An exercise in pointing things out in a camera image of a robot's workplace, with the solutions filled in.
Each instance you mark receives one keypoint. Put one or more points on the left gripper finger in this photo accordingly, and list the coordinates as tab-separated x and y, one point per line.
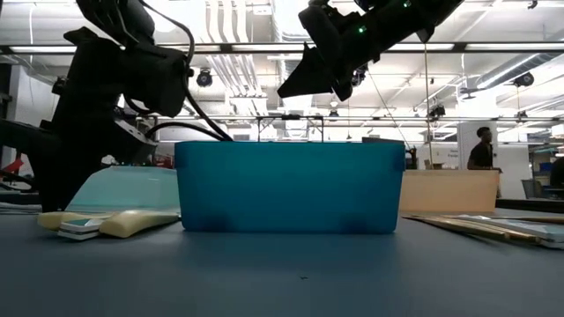
50	189
75	185

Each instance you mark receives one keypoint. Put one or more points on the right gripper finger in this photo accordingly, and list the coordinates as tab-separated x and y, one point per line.
310	79

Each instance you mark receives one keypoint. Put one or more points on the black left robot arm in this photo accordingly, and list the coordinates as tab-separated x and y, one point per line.
132	75

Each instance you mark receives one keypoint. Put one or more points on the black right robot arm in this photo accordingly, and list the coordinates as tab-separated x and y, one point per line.
418	17

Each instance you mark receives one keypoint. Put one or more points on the black hanging spotlight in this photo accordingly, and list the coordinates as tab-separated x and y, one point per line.
204	78
524	79
361	77
437	112

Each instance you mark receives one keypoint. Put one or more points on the teal plastic bin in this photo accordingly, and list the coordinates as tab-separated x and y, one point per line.
132	189

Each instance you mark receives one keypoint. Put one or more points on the blue plastic bin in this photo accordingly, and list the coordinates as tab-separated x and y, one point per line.
286	189

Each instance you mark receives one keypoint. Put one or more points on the person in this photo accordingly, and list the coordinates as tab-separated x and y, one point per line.
558	174
482	154

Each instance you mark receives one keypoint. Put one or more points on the orange plastic bin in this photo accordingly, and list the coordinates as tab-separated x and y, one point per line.
449	191

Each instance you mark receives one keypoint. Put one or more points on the black background rig frame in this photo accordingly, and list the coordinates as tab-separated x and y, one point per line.
323	132

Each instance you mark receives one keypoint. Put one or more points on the black overhead frame bar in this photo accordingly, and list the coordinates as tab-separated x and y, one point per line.
227	48

